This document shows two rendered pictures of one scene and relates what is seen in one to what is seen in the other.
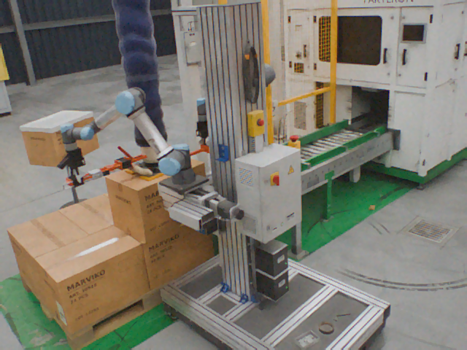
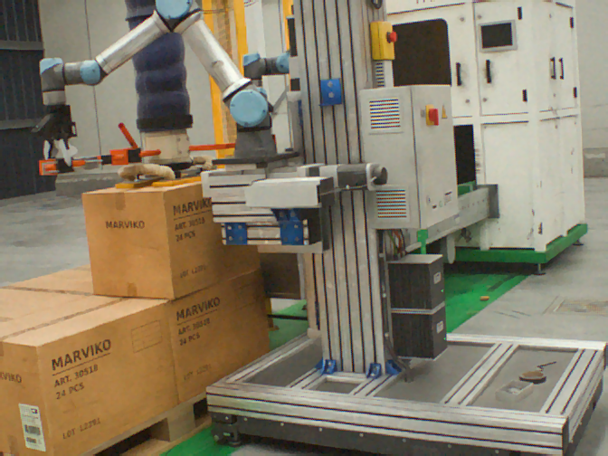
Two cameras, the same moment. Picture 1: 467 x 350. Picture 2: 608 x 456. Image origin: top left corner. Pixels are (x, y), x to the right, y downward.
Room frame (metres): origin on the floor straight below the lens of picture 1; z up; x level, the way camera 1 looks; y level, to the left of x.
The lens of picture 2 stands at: (-0.15, 0.96, 1.16)
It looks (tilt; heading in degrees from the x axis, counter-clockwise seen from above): 8 degrees down; 344
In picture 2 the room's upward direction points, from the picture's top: 5 degrees counter-clockwise
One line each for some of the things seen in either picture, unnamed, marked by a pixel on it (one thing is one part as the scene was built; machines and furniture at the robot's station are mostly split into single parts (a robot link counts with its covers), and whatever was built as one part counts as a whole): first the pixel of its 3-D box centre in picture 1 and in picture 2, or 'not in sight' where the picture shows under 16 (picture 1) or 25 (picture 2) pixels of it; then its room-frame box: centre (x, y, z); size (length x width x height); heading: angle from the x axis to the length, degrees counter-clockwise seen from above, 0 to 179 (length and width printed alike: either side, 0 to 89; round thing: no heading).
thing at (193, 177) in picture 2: (163, 168); (188, 175); (2.95, 0.49, 0.97); 0.34 x 0.10 x 0.05; 134
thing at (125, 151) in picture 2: (123, 162); (126, 156); (2.85, 0.73, 1.07); 0.10 x 0.08 x 0.06; 44
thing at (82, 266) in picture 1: (112, 243); (82, 341); (3.05, 0.98, 0.34); 1.20 x 1.00 x 0.40; 130
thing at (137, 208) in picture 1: (159, 194); (175, 232); (3.02, 0.56, 0.75); 0.60 x 0.40 x 0.40; 134
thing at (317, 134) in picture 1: (299, 140); not in sight; (4.43, -0.72, 0.60); 1.60 x 0.10 x 0.09; 130
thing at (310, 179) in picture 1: (324, 172); (414, 230); (3.75, -0.83, 0.50); 2.31 x 0.05 x 0.19; 130
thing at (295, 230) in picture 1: (295, 200); not in sight; (3.23, -0.48, 0.50); 0.07 x 0.07 x 1.00; 40
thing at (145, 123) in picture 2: (151, 137); (165, 121); (3.02, 0.55, 1.19); 0.23 x 0.23 x 0.04
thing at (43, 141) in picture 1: (61, 137); not in sight; (4.46, 1.73, 0.82); 0.60 x 0.40 x 0.40; 155
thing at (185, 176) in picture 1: (182, 172); (254, 141); (2.55, 0.31, 1.09); 0.15 x 0.15 x 0.10
